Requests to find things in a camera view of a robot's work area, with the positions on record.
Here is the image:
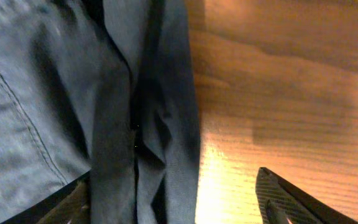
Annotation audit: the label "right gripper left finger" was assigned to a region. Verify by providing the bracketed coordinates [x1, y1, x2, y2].
[2, 172, 90, 224]

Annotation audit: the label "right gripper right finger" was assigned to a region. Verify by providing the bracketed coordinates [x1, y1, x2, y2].
[255, 167, 358, 224]

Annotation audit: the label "navy blue shorts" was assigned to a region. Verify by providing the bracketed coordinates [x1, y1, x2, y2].
[0, 0, 200, 223]

